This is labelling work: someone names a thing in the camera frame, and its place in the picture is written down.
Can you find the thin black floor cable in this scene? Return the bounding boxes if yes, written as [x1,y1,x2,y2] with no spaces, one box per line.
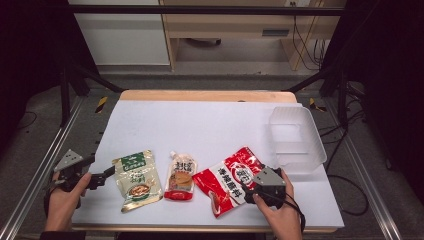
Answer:
[14,110,38,132]

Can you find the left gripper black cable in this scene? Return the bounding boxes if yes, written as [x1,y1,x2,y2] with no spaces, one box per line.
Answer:
[42,178,58,218]

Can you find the person's left hand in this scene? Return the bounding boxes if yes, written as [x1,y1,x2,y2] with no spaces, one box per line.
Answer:
[44,171,93,233]

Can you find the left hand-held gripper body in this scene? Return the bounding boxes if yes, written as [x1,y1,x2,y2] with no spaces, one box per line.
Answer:
[49,148,89,193]

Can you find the white spouted sauce pouch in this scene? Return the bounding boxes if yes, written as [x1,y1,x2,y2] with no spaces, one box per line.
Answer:
[163,150,199,202]

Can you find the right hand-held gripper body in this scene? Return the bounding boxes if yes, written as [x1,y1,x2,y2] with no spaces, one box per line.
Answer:
[242,166,288,210]

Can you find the black horizontal frame bar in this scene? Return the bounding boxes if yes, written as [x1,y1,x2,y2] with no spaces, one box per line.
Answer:
[66,4,346,17]

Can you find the translucent plastic container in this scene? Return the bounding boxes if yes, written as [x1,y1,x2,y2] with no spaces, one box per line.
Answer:
[267,105,328,176]

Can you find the light wooden desk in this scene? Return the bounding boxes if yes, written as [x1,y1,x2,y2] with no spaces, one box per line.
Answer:
[159,0,348,72]

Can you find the green and gold sauce pouch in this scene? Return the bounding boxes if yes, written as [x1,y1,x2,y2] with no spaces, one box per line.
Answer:
[111,149,164,214]

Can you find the red and white seasoning packet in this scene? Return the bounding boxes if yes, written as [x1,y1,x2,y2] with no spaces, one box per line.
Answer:
[191,145,268,219]

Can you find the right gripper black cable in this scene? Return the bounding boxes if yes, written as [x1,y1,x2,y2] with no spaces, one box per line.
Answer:
[256,189,307,240]

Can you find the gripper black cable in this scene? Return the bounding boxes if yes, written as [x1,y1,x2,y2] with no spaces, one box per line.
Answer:
[256,189,307,240]
[42,178,58,218]

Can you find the aluminium floor rail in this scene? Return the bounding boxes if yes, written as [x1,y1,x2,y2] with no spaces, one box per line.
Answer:
[0,95,86,240]
[323,98,403,240]

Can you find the black desk cables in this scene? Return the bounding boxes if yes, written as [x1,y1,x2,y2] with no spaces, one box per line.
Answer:
[291,1,329,72]

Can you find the white table sheet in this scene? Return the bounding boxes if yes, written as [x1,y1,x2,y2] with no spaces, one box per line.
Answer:
[71,99,345,230]

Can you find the yellow and black tape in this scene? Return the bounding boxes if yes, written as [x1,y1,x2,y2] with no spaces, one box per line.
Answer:
[308,97,328,113]
[94,96,109,114]

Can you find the white cabinet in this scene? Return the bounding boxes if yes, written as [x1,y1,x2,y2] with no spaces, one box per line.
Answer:
[67,0,172,67]

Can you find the dark curtain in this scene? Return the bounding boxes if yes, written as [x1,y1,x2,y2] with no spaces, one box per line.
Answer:
[0,0,101,158]
[321,0,424,204]

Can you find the person's right hand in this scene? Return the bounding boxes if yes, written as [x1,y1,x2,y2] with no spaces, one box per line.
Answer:
[252,168,303,234]

